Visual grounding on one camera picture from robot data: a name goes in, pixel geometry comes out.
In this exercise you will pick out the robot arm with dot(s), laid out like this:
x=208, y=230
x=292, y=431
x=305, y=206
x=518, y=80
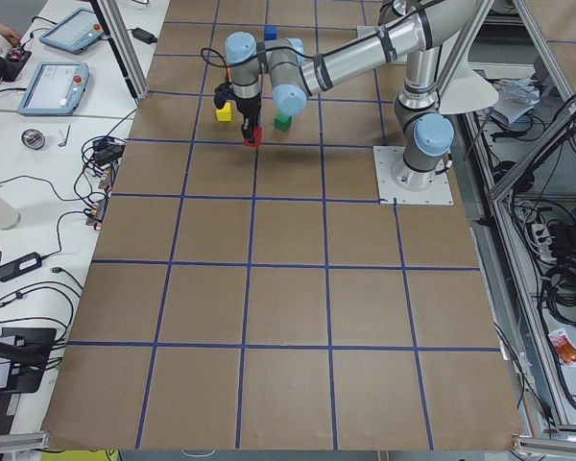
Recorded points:
x=418, y=35

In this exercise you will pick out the red wooden block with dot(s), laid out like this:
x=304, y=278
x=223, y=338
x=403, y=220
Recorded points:
x=250, y=145

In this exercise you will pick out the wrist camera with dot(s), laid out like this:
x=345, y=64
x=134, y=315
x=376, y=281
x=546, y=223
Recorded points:
x=223, y=93

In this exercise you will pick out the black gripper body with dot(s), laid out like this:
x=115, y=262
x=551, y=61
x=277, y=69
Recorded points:
x=249, y=107

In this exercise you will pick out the teach pendant tablet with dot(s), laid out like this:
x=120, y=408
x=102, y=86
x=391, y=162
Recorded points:
x=75, y=33
x=56, y=89

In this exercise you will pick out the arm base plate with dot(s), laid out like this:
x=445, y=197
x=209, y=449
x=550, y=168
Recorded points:
x=398, y=185

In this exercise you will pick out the green wooden block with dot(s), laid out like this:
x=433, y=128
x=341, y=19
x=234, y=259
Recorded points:
x=282, y=122

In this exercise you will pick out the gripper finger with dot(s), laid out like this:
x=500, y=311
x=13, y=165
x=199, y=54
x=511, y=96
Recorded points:
x=256, y=131
x=246, y=130

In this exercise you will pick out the yellow wooden block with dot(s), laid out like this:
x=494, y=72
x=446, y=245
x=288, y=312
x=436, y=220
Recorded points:
x=224, y=112

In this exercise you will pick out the black power adapter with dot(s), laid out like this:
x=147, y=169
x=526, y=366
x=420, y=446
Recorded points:
x=20, y=266

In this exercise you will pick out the blue wooden block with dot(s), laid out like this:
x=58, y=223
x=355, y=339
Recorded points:
x=270, y=32

